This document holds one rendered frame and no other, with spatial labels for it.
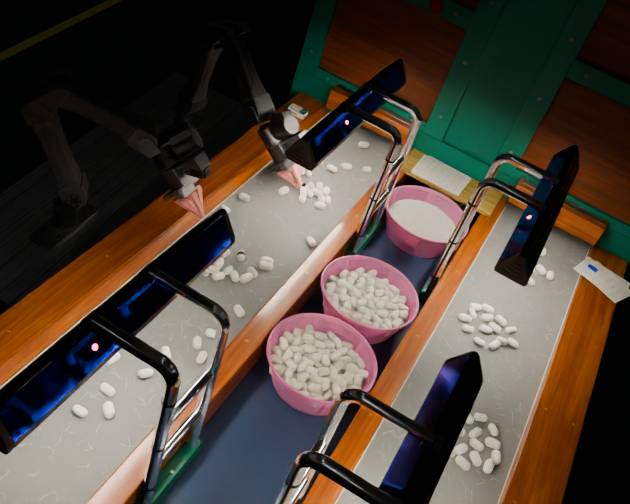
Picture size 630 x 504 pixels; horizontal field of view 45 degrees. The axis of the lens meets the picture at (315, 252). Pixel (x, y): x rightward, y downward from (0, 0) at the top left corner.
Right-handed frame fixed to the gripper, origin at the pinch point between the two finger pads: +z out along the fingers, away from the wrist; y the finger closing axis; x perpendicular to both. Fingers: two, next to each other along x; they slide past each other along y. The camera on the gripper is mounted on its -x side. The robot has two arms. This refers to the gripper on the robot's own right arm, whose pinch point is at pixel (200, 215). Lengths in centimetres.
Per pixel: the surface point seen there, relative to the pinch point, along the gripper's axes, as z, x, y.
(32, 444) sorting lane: 13, -1, -70
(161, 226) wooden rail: -2.4, 8.9, -5.3
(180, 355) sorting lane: 19.9, -6.7, -34.8
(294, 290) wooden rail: 26.6, -15.3, -1.3
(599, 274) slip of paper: 80, -60, 71
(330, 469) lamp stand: 28, -63, -66
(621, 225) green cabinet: 73, -67, 86
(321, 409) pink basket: 46, -26, -25
